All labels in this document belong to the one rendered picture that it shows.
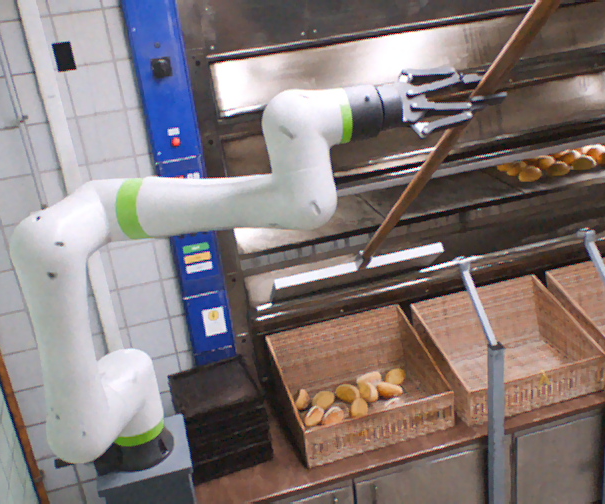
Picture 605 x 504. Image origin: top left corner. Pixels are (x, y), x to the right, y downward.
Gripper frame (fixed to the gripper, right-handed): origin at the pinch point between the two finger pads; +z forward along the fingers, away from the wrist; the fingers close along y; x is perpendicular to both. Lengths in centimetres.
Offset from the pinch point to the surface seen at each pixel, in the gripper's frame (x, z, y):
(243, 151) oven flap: -119, -22, -53
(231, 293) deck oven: -152, -34, -12
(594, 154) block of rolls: -159, 135, -41
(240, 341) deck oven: -165, -33, 3
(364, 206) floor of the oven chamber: -164, 30, -40
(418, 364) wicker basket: -160, 31, 29
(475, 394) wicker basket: -135, 38, 46
